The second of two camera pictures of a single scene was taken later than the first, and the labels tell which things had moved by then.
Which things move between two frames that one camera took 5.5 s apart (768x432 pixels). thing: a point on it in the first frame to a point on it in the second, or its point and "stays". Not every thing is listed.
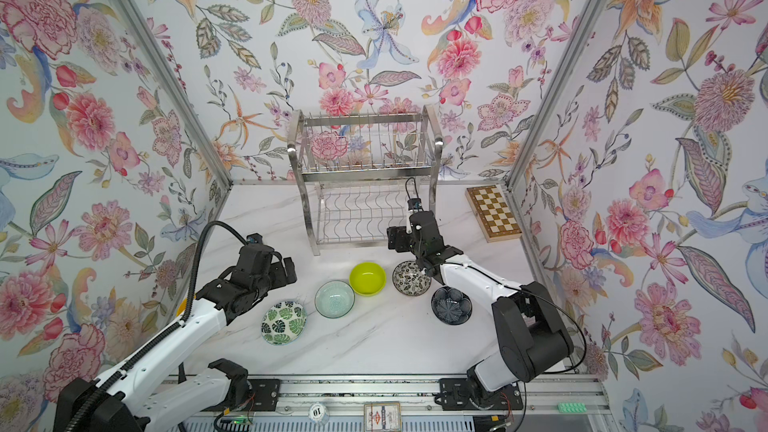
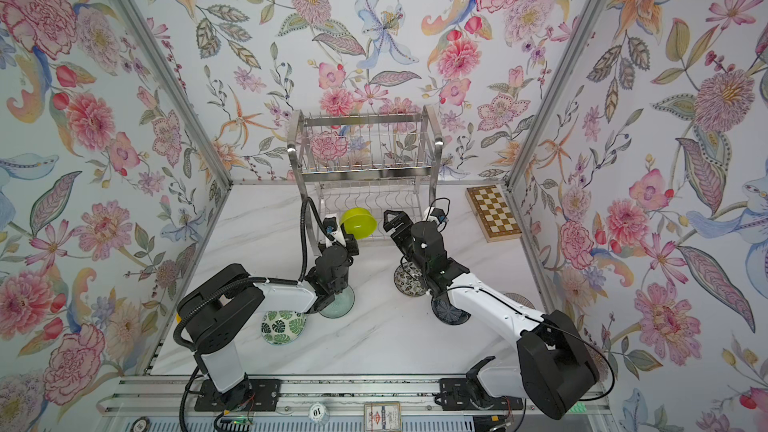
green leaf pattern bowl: (283, 323) stays
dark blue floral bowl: (451, 305) stays
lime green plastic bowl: (367, 278) to (359, 222)
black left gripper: (279, 269) to (351, 246)
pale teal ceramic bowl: (334, 299) stays
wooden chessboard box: (493, 213) stays
